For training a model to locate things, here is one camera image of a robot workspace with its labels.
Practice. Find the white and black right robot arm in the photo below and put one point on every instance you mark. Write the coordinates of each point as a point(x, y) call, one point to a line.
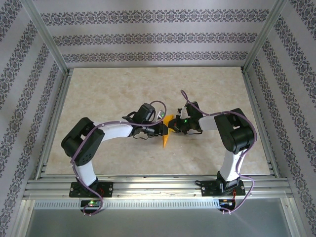
point(237, 133)

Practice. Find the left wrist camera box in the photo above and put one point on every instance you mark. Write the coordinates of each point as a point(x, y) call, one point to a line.
point(160, 115)

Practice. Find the aluminium side rail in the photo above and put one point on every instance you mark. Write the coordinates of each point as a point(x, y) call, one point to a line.
point(256, 118)
point(57, 118)

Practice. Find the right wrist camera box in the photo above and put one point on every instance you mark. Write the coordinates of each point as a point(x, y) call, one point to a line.
point(183, 113)

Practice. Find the long aluminium mounting rail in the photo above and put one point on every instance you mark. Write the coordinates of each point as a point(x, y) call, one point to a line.
point(160, 187)

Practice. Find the grey metal panel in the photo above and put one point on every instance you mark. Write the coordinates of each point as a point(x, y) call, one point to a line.
point(158, 224)

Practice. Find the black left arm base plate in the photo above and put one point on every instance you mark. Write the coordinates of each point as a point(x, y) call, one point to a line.
point(107, 188)

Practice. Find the controller board with green light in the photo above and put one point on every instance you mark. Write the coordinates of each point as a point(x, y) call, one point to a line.
point(91, 203)

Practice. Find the aluminium frame post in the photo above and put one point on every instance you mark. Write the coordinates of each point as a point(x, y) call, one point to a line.
point(264, 34)
point(47, 37)

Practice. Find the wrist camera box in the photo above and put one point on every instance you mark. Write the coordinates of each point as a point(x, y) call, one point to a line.
point(160, 115)
point(183, 113)

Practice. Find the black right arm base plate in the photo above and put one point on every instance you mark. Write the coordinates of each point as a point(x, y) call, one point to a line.
point(209, 190)

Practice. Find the yellow paper sheet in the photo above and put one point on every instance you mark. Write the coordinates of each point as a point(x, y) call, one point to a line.
point(166, 142)

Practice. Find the small black controller board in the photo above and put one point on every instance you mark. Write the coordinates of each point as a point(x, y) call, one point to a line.
point(225, 202)

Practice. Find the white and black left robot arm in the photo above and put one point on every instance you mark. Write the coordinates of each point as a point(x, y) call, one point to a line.
point(85, 172)

